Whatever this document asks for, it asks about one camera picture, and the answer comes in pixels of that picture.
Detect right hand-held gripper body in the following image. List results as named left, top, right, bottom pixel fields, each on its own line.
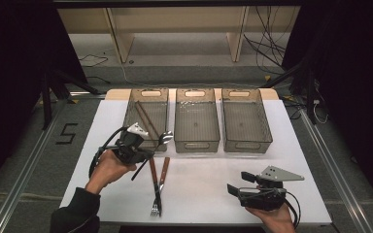
left=237, top=165, right=305, bottom=212

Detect person's right hand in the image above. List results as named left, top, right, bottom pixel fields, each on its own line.
left=246, top=203, right=295, bottom=233

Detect black floor cable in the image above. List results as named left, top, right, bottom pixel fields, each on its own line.
left=78, top=53, right=110, bottom=68

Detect brown chopstick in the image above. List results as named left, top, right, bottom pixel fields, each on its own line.
left=137, top=100, right=161, bottom=139
left=133, top=102, right=153, bottom=141

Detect white cable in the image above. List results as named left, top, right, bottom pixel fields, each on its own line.
left=312, top=98, right=329, bottom=125

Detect white table sheet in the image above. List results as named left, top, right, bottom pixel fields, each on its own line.
left=53, top=98, right=333, bottom=226

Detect light wooden shelf unit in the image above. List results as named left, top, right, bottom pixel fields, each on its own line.
left=56, top=5, right=302, bottom=65

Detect metal spoon with black handle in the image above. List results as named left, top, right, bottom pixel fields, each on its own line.
left=130, top=130, right=175, bottom=182

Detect black metal stand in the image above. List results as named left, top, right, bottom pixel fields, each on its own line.
left=260, top=57, right=319, bottom=125
left=40, top=67, right=102, bottom=130

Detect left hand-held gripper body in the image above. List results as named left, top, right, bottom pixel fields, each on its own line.
left=113, top=121, right=155, bottom=165

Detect grey translucent plastic bin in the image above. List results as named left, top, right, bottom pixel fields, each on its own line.
left=119, top=87, right=170, bottom=153
left=220, top=87, right=274, bottom=154
left=173, top=87, right=221, bottom=154

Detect aluminium floor rail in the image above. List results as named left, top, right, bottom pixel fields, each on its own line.
left=299, top=108, right=373, bottom=233
left=0, top=91, right=106, bottom=233

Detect right hand-held gripper cable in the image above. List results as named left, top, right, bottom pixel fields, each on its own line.
left=283, top=190, right=302, bottom=229

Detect person's left hand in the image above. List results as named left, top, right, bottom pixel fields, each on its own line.
left=85, top=149, right=138, bottom=195

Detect bundle of black cables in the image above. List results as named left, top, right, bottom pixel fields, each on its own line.
left=243, top=5, right=289, bottom=76

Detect wooden handle fork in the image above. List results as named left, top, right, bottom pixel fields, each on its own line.
left=150, top=156, right=171, bottom=217

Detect black curtain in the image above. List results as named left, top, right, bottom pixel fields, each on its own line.
left=0, top=0, right=88, bottom=198
left=281, top=0, right=373, bottom=215

